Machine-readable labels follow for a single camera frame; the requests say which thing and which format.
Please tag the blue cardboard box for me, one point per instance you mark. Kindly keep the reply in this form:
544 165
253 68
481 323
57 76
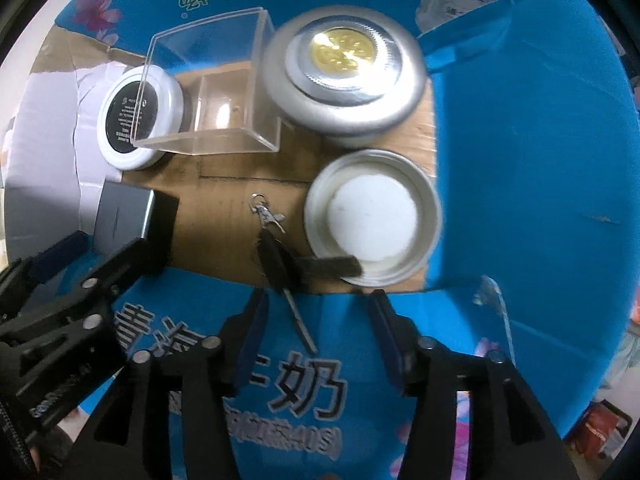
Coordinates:
525 160

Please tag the round metal lid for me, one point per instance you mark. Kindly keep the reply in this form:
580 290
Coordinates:
370 220

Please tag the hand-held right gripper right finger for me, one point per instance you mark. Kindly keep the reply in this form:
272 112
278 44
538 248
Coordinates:
387 340

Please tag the black car key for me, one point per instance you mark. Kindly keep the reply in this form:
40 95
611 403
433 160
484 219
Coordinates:
275 260

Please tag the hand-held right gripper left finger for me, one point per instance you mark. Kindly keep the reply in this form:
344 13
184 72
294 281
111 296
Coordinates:
250 340

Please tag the silver tin with gold lid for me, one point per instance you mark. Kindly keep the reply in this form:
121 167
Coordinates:
300 105

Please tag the grey charger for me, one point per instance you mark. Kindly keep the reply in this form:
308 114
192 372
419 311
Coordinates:
125 210

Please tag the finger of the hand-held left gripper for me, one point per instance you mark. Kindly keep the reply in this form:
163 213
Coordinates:
125 265
50 256

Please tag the white round tin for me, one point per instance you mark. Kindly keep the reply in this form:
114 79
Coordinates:
117 132

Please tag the red patterned packet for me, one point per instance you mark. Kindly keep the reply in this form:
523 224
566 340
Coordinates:
602 430

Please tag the clear plastic box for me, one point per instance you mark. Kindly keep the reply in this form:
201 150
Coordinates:
220 110

